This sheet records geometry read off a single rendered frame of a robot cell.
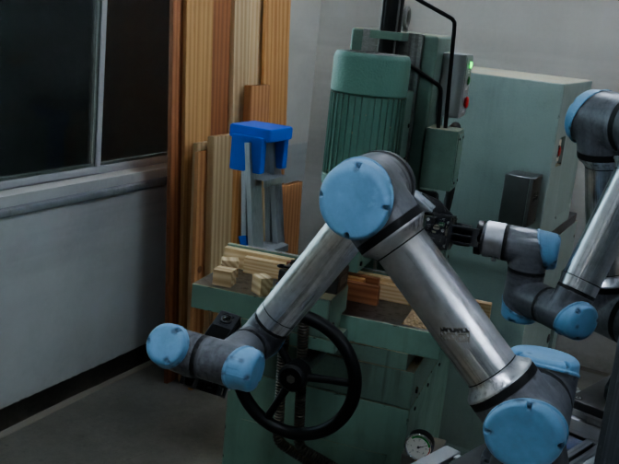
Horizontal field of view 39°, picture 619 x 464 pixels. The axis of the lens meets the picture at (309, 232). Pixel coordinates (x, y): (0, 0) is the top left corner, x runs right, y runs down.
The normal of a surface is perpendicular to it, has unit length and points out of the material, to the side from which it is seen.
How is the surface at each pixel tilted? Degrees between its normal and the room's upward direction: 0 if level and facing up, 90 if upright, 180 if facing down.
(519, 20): 90
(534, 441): 96
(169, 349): 61
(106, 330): 90
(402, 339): 90
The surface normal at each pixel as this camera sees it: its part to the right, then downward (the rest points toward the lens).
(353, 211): -0.42, 0.08
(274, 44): 0.89, 0.14
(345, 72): -0.71, 0.11
